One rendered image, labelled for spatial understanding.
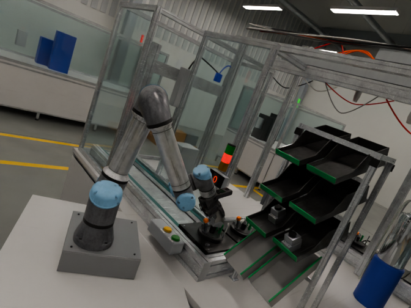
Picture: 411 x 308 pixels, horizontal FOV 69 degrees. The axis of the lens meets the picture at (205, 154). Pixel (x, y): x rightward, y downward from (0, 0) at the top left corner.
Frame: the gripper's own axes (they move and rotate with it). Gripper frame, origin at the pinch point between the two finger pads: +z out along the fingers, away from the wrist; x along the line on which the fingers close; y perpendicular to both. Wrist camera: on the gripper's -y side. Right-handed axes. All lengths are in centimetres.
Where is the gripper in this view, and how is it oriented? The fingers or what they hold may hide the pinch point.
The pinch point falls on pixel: (219, 216)
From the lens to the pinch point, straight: 154.9
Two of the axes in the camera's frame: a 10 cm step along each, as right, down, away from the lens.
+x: 6.2, 3.9, -6.8
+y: -7.6, 5.3, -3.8
